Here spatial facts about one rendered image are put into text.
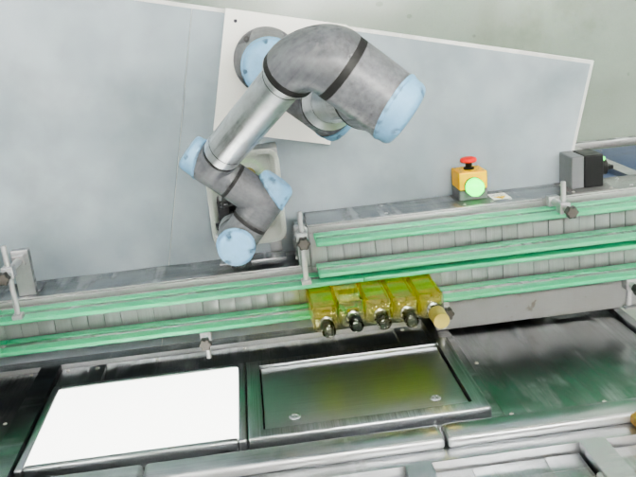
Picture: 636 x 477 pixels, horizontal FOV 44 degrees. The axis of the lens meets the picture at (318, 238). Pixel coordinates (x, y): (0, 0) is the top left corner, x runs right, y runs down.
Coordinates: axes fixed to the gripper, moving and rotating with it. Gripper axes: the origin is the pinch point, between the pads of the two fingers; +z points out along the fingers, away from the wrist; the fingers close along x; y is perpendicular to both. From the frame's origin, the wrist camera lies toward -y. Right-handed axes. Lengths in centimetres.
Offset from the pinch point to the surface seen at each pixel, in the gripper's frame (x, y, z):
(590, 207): -81, -7, -13
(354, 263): -25.3, -13.0, -10.5
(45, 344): 46, -19, -14
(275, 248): -7.8, -11.2, 4.7
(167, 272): 18.6, -11.3, -0.4
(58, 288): 44.2, -10.4, -2.8
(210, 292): 8.3, -13.5, -13.7
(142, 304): 23.3, -12.9, -15.8
